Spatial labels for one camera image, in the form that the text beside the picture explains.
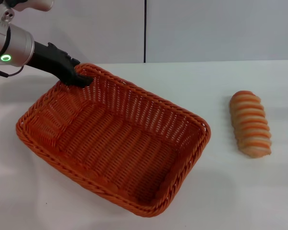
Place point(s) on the striped orange toy bread roll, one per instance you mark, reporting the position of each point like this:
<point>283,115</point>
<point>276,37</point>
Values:
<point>250,124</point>

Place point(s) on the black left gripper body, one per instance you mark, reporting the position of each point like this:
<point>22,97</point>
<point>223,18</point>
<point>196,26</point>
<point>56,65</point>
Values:
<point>50,60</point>

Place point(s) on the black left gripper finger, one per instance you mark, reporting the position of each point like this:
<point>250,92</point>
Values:
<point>67,80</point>
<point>82,80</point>

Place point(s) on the orange woven plastic basket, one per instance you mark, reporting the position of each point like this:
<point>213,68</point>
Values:
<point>115,143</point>

